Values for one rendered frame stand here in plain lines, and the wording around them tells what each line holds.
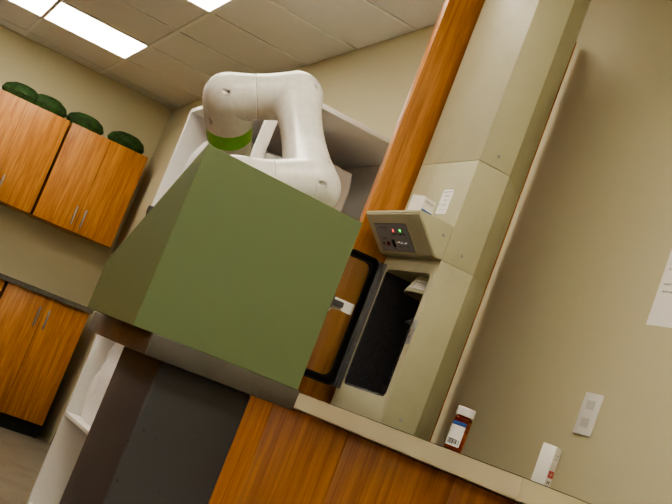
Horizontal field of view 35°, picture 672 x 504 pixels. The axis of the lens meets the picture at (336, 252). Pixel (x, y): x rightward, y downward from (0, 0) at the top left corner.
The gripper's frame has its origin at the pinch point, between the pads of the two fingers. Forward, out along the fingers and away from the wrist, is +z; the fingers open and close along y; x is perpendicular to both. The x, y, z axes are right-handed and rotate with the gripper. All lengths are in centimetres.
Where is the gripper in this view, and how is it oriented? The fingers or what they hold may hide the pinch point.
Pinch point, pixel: (338, 306)
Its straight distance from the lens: 291.0
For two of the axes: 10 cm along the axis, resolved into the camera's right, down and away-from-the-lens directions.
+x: -3.6, 9.2, -1.4
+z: 8.3, 3.9, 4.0
